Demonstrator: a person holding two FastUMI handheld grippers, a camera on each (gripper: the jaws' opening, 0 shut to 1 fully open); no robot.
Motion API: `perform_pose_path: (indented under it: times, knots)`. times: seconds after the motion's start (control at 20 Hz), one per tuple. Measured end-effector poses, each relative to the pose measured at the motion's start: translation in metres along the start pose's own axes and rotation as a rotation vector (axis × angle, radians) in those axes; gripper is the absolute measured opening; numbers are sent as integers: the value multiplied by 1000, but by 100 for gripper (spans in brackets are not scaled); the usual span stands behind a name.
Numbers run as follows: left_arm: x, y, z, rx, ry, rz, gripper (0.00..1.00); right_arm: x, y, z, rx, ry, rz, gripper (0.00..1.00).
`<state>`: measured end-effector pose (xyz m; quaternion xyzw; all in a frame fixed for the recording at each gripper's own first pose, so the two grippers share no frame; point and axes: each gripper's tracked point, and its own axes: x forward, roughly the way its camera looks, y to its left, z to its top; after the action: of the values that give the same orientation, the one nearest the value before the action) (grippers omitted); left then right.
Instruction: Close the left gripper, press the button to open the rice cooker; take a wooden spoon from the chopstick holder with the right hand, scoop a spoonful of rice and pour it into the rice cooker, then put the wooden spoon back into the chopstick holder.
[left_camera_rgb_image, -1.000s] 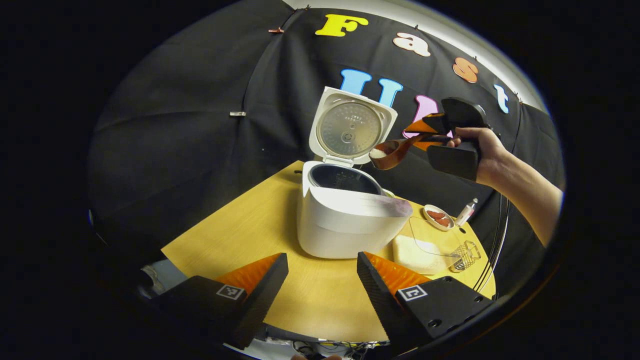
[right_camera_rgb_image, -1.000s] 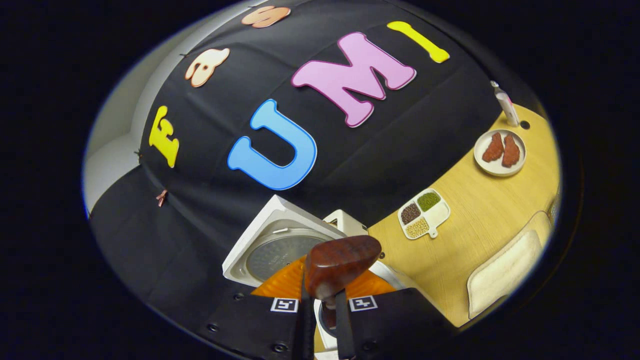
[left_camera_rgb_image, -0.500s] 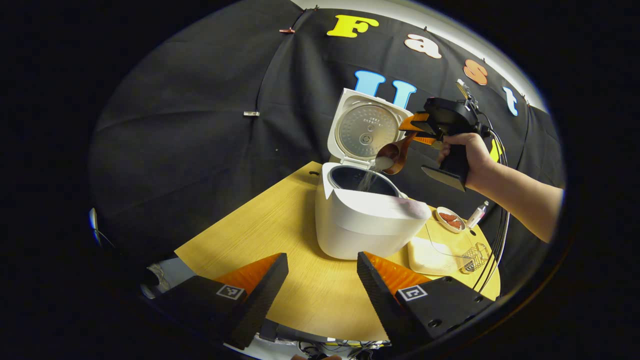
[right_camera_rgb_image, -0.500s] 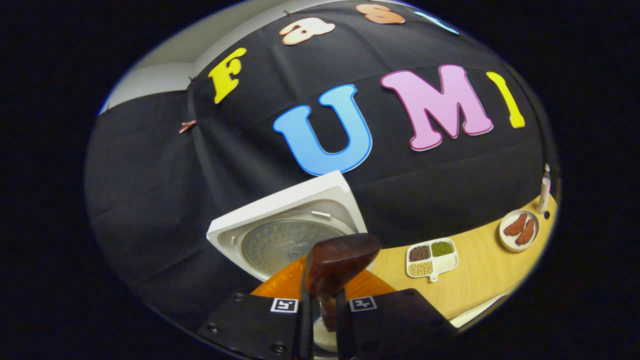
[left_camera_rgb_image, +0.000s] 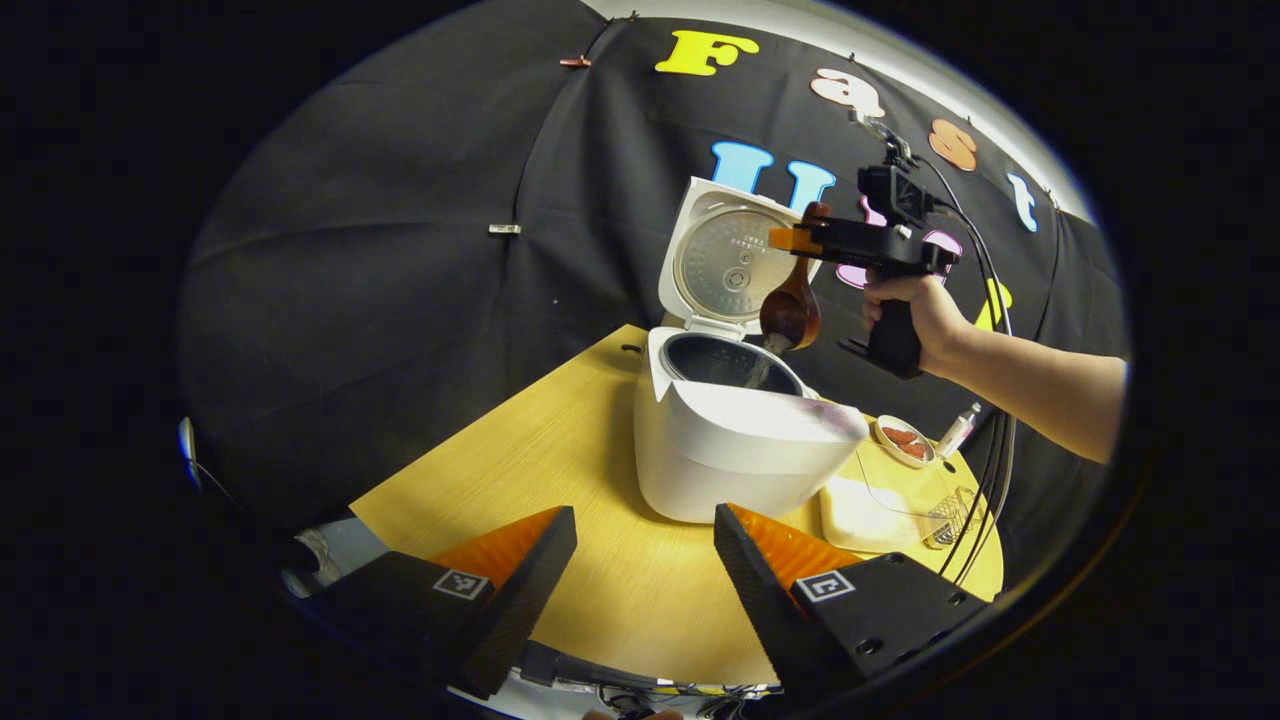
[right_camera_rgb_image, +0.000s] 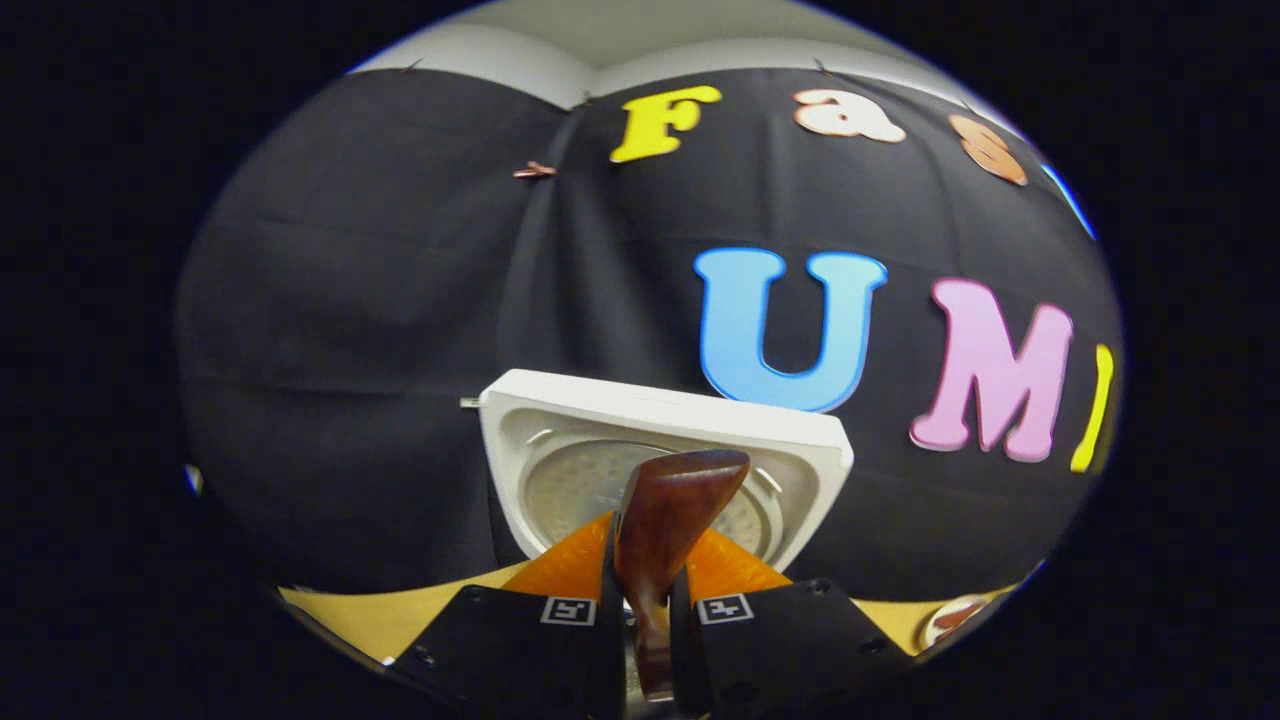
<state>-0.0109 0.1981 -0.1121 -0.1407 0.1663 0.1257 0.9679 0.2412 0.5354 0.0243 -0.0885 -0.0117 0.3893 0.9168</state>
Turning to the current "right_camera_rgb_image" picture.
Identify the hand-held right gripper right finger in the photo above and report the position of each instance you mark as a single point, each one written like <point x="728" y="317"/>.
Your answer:
<point x="800" y="650"/>

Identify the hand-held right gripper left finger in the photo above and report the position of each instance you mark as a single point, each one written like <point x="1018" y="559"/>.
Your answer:
<point x="500" y="650"/>

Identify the brown wooden spoon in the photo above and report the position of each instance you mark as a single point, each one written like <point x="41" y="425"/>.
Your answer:
<point x="665" y="510"/>

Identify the white rice cooker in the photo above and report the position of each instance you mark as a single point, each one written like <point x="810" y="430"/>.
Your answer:
<point x="560" y="430"/>

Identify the white round plate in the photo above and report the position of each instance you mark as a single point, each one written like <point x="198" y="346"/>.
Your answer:
<point x="940" y="630"/>

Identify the brown sausage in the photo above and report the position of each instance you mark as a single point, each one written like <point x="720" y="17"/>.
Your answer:
<point x="962" y="612"/>

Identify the black backdrop cloth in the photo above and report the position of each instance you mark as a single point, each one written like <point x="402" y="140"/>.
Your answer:
<point x="350" y="300"/>

